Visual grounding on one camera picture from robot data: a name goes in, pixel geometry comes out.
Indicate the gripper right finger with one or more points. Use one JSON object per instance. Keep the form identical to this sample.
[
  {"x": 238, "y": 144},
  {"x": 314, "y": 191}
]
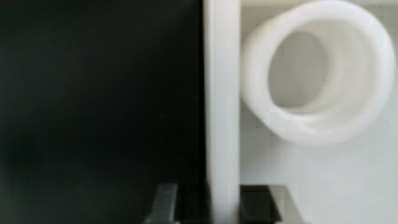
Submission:
[{"x": 266, "y": 205}]

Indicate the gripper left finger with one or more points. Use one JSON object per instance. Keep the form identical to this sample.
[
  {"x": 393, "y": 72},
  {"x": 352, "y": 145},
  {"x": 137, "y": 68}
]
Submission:
[{"x": 179, "y": 205}]

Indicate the white square tabletop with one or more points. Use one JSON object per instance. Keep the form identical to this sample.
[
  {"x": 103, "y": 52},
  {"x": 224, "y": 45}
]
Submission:
[{"x": 300, "y": 73}]

